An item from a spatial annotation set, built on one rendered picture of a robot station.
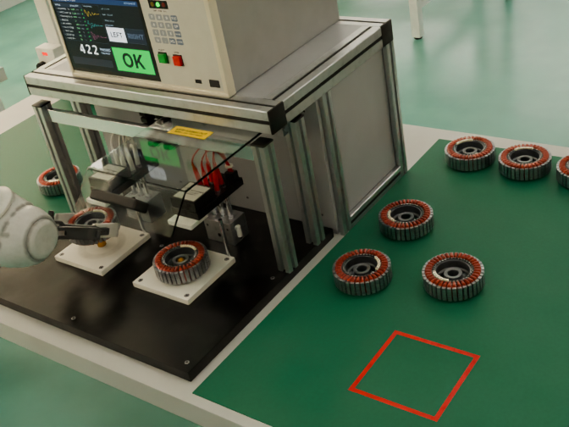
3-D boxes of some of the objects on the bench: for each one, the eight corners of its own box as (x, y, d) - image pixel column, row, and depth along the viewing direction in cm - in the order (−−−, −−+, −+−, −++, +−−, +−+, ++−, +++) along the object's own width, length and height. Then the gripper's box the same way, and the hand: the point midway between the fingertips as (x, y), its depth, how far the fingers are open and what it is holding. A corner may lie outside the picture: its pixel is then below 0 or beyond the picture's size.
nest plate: (102, 276, 172) (101, 271, 172) (56, 260, 181) (53, 256, 180) (151, 237, 182) (149, 233, 181) (104, 224, 190) (102, 219, 190)
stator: (455, 258, 160) (454, 242, 158) (498, 283, 151) (497, 267, 149) (411, 285, 155) (409, 268, 154) (452, 312, 147) (450, 295, 145)
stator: (426, 207, 177) (424, 192, 175) (440, 235, 167) (439, 220, 165) (374, 218, 177) (372, 203, 175) (386, 246, 167) (383, 231, 165)
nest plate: (188, 305, 159) (187, 300, 158) (134, 286, 167) (132, 281, 167) (235, 262, 168) (234, 257, 168) (181, 246, 177) (180, 241, 176)
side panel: (345, 235, 173) (322, 96, 156) (333, 233, 175) (309, 94, 158) (407, 171, 191) (393, 39, 174) (396, 169, 193) (381, 38, 176)
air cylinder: (234, 246, 173) (229, 224, 170) (207, 238, 178) (201, 217, 175) (249, 233, 177) (244, 211, 174) (222, 226, 181) (217, 205, 178)
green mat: (543, 540, 107) (543, 538, 107) (192, 393, 141) (191, 392, 141) (714, 180, 167) (714, 180, 167) (439, 139, 201) (439, 138, 201)
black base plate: (190, 382, 144) (188, 372, 142) (-28, 293, 180) (-32, 285, 179) (334, 236, 174) (333, 228, 173) (122, 185, 210) (119, 178, 209)
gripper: (-26, 235, 168) (60, 231, 186) (50, 259, 155) (135, 252, 173) (-23, 198, 167) (63, 198, 185) (54, 219, 154) (139, 217, 172)
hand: (91, 224), depth 177 cm, fingers closed on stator, 11 cm apart
